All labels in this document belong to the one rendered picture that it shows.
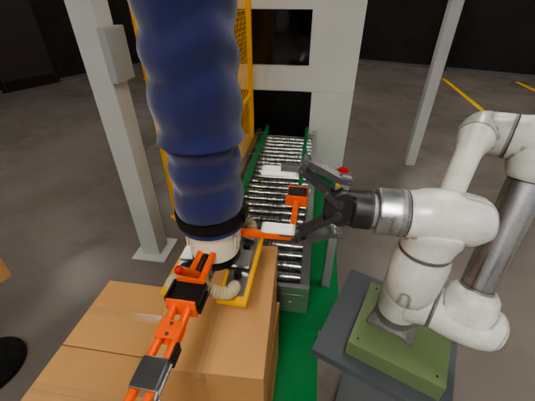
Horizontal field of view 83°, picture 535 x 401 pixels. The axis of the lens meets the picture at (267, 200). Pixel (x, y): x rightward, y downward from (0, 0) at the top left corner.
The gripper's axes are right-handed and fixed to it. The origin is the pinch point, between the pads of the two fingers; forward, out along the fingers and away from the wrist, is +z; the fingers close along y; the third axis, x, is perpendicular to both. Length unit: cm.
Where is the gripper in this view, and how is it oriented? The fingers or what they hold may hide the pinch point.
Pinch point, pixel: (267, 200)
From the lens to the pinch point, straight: 60.7
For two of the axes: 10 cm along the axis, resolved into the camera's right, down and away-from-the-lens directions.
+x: 1.6, -5.5, 8.2
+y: -0.1, 8.3, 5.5
